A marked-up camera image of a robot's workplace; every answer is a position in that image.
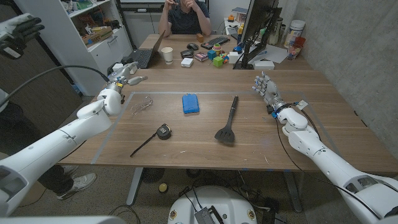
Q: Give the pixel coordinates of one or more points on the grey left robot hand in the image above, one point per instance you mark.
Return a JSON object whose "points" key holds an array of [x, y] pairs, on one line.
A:
{"points": [[122, 76]]}

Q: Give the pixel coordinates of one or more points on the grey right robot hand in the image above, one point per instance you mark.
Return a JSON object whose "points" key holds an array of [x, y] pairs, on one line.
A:
{"points": [[270, 92]]}

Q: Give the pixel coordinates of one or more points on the clear glasses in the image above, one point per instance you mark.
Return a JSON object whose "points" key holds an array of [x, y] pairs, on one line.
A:
{"points": [[147, 101]]}

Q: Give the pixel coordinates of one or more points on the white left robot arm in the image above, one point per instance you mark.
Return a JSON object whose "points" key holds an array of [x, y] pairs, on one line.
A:
{"points": [[62, 146]]}

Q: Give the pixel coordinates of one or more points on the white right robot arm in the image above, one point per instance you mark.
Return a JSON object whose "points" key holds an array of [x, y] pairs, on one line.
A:
{"points": [[311, 146]]}

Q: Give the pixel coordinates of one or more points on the black spatula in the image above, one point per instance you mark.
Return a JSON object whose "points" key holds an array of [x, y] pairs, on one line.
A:
{"points": [[226, 134]]}

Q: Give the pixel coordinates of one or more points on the black tape measure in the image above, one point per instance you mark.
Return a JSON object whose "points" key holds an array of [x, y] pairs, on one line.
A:
{"points": [[163, 132]]}

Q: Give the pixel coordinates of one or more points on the blue ice pack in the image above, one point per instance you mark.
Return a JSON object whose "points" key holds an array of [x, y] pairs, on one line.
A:
{"points": [[190, 103]]}

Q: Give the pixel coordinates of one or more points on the white power strip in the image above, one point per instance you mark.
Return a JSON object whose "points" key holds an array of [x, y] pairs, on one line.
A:
{"points": [[117, 66]]}

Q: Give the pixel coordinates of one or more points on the black power adapter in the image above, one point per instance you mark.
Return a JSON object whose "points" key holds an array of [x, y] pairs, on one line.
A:
{"points": [[126, 59]]}

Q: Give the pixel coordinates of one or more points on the flat white box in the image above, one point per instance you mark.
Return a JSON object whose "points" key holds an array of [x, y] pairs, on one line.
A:
{"points": [[264, 65]]}

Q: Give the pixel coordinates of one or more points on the black laptop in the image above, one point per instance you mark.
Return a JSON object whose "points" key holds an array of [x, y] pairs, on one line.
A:
{"points": [[144, 57]]}

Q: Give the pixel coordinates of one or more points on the white paper sheet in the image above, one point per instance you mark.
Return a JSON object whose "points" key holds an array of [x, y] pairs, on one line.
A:
{"points": [[275, 53]]}

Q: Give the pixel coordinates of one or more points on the black monitor stand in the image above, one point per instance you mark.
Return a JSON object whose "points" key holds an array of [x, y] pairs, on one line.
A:
{"points": [[247, 59]]}

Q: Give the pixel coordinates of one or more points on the white paper cup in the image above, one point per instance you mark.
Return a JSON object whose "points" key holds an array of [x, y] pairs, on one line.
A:
{"points": [[167, 55]]}

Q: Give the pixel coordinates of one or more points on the red plastic cup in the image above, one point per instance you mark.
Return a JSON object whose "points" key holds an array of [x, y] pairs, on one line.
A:
{"points": [[294, 49]]}

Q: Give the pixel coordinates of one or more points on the white cube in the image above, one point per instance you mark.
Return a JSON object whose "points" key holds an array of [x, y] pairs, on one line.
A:
{"points": [[233, 58]]}

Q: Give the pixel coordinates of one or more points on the blue round object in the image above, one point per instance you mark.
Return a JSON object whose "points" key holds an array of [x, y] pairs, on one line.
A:
{"points": [[238, 49]]}

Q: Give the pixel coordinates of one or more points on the white shelf cabinet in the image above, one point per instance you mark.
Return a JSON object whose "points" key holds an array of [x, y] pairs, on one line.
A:
{"points": [[77, 46]]}

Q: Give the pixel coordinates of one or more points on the multicoloured puzzle cube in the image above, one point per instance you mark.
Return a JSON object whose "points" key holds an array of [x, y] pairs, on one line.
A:
{"points": [[224, 58]]}

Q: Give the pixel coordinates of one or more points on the green cube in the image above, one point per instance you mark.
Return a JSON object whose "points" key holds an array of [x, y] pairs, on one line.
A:
{"points": [[218, 61]]}

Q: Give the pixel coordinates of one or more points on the white canister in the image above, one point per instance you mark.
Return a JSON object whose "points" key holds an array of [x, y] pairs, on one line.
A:
{"points": [[294, 32]]}

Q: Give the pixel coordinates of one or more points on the small white box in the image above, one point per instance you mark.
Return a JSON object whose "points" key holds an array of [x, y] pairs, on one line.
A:
{"points": [[187, 62]]}

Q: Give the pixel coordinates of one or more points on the teal cube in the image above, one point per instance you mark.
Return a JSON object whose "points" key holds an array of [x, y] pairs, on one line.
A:
{"points": [[212, 55]]}

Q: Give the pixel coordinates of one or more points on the colourful stacking toy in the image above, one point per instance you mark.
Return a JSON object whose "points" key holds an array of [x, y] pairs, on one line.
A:
{"points": [[217, 48]]}

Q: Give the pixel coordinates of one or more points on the yellow bottle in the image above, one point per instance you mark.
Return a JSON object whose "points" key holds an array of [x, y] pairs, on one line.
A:
{"points": [[240, 30]]}

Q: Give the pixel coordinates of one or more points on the black keyboard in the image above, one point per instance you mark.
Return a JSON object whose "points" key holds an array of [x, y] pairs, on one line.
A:
{"points": [[215, 42]]}

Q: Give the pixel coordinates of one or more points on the black computer monitor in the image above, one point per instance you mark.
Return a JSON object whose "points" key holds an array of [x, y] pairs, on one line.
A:
{"points": [[256, 18]]}

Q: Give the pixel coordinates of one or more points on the black computer mouse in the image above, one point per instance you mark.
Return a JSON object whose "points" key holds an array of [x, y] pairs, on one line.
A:
{"points": [[192, 46]]}

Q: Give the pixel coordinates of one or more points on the pink small box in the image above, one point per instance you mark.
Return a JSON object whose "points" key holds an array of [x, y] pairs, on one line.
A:
{"points": [[201, 56]]}

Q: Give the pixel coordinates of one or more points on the seated person dark t-shirt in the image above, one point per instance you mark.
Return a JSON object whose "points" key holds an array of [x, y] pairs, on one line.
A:
{"points": [[186, 21]]}

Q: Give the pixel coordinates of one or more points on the orange small object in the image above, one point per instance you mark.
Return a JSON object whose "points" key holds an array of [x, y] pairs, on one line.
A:
{"points": [[230, 18]]}

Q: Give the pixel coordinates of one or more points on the orange wooden block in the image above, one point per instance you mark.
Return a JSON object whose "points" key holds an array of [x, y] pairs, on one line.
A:
{"points": [[200, 38]]}

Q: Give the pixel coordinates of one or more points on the grey table leg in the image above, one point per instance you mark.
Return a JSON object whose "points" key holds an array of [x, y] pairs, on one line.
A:
{"points": [[134, 186], [293, 191]]}

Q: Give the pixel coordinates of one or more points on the black round fan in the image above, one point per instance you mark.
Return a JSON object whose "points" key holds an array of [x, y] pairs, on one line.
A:
{"points": [[152, 175]]}

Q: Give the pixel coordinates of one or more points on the black and white tracking glove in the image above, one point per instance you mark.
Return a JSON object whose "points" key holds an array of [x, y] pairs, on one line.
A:
{"points": [[21, 29]]}

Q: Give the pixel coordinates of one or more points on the white robot torso base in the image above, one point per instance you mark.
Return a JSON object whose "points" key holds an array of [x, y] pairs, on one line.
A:
{"points": [[230, 202]]}

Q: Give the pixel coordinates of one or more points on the standing person dark trousers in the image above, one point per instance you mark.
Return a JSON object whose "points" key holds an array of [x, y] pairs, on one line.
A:
{"points": [[18, 130]]}

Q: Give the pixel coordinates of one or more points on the yellow ball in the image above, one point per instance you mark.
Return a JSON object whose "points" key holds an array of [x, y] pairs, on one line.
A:
{"points": [[163, 188]]}

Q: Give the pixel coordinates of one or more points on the grey electronics box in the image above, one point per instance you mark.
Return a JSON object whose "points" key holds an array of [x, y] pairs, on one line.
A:
{"points": [[205, 216]]}

